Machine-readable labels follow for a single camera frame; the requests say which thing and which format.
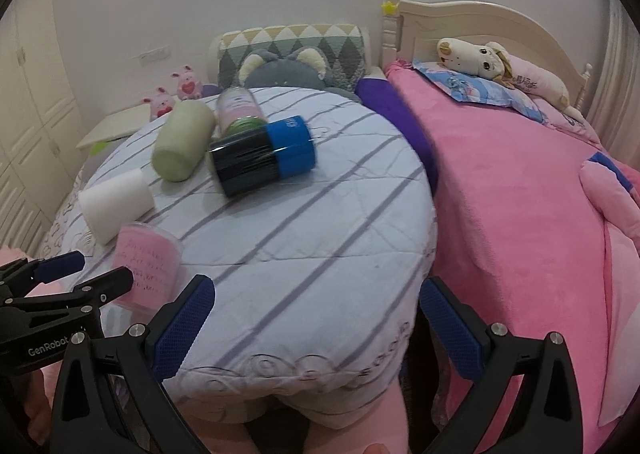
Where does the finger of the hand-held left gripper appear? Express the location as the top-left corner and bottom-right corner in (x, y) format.
(10, 267), (135, 319)
(0, 250), (87, 292)

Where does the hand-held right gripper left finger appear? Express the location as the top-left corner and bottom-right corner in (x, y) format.
(50, 275), (217, 454)

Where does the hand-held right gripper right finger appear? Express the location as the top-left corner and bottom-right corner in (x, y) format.
(419, 277), (593, 454)

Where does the pink translucent cup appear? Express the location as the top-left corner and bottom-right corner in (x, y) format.
(102, 221), (185, 312)

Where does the black and blue cup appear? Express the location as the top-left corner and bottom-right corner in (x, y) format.
(207, 115), (318, 199)

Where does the floral bed sheet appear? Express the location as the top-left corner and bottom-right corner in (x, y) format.
(37, 174), (101, 260)

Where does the white cylinder roll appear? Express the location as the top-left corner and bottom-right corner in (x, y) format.
(77, 169), (155, 246)

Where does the pink fleece blanket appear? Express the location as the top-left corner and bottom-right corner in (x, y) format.
(385, 59), (640, 454)

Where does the striped light blue quilt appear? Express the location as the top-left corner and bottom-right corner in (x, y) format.
(37, 84), (438, 427)

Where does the white nightstand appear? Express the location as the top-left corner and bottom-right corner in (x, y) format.
(76, 104), (161, 150)

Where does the green cylinder roll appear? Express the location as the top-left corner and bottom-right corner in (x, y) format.
(151, 99), (217, 183)

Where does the cream wardrobe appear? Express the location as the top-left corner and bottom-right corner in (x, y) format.
(0, 0), (88, 260)

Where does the pink pig plush toy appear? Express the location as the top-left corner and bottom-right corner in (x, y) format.
(142, 87), (176, 121)
(171, 65), (205, 101)

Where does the purple cloth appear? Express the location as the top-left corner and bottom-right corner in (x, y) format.
(355, 76), (441, 195)

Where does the large pink plush toy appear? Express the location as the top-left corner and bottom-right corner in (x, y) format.
(577, 151), (640, 435)

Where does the clear bottle green base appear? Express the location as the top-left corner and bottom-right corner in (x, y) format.
(215, 87), (268, 137)

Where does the blue printed pillow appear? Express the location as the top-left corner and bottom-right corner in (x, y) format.
(412, 59), (546, 125)

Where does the pink printed pillow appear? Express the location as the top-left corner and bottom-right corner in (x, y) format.
(500, 52), (601, 142)

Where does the cream dog plush toy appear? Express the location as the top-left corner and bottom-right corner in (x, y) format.
(436, 37), (571, 110)

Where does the grey cat plush pillow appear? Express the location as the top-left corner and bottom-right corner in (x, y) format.
(239, 47), (361, 98)

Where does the cream curtain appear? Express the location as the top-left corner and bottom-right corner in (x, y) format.
(585, 9), (640, 170)

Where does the cream bed headboard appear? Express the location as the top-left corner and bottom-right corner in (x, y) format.
(380, 0), (593, 115)

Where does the triangle patterned pillow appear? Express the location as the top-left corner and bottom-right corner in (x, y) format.
(209, 24), (373, 88)

